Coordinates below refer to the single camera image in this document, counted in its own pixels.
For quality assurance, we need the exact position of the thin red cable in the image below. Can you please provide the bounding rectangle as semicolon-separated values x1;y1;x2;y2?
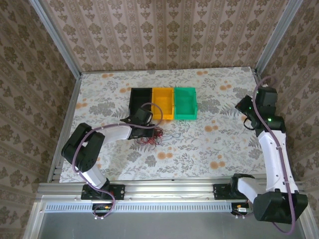
134;126;165;151
134;126;165;150

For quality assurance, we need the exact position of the black plastic bin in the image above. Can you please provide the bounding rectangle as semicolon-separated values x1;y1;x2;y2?
129;87;153;120

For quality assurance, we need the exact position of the orange plastic bin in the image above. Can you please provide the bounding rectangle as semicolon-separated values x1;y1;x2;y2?
151;87;175;121

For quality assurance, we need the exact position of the green plastic bin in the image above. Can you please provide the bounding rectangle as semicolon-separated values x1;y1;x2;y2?
173;86;199;120

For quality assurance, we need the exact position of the floral table covering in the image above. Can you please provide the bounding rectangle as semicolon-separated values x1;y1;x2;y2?
59;66;287;184

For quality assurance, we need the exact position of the black controller board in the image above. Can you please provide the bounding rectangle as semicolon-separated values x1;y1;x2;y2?
91;203;113;217
231;203;253;216

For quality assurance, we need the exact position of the grey metal shelf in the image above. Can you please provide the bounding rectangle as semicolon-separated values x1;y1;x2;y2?
37;211;307;239

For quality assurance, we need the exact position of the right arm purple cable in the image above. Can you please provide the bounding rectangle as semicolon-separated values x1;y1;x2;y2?
233;76;300;235

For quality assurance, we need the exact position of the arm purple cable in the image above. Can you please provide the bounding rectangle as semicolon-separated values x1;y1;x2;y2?
233;76;300;235
71;103;164;220

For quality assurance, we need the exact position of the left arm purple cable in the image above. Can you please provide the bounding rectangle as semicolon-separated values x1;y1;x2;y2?
71;103;164;220

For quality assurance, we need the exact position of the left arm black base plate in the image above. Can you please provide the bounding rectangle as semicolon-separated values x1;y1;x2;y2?
81;183;125;200

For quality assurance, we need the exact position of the aluminium mounting rail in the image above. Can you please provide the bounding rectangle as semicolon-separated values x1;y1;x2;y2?
37;181;304;200

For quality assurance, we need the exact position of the aluminium frame post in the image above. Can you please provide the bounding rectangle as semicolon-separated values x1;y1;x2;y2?
255;0;304;74
27;0;83;78

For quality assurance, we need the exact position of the slotted grey cable duct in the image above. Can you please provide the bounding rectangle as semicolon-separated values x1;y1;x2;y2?
43;201;235;213

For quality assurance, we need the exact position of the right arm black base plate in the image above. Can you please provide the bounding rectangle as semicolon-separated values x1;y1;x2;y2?
213;183;236;200

